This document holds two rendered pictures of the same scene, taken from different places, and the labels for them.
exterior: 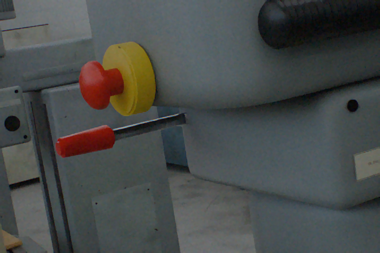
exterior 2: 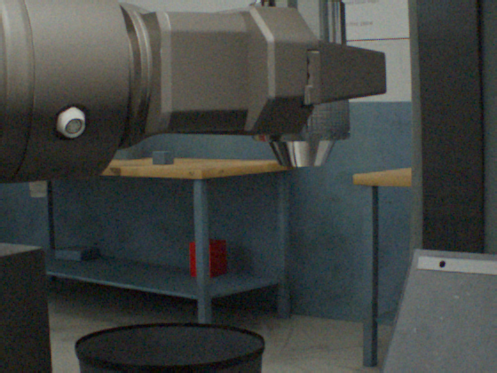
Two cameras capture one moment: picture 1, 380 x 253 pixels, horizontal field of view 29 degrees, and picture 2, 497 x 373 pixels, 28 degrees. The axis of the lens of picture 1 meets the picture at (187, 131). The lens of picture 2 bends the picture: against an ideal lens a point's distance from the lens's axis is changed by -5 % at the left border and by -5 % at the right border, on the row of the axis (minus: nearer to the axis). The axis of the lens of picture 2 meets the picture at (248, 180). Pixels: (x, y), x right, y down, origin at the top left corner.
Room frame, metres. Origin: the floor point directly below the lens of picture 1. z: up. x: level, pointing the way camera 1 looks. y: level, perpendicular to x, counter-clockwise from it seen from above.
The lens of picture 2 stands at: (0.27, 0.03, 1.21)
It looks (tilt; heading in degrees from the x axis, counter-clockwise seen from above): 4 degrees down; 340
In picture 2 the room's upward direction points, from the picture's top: 1 degrees counter-clockwise
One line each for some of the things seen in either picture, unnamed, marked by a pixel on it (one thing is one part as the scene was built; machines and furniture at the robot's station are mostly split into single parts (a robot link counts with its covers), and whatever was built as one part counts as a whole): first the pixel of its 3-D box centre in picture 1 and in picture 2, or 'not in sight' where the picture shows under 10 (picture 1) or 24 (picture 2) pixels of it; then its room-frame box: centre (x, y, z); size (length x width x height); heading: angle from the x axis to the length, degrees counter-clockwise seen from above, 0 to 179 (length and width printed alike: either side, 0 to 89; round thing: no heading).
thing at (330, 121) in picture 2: not in sight; (299, 79); (0.73, -0.16, 1.22); 0.05 x 0.05 x 0.06
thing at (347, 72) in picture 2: not in sight; (335, 71); (0.70, -0.16, 1.22); 0.06 x 0.02 x 0.03; 102
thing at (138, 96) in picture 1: (128, 78); not in sight; (0.61, 0.04, 1.76); 0.06 x 0.02 x 0.06; 30
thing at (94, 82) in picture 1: (102, 84); not in sight; (0.60, 0.06, 1.76); 0.04 x 0.03 x 0.04; 30
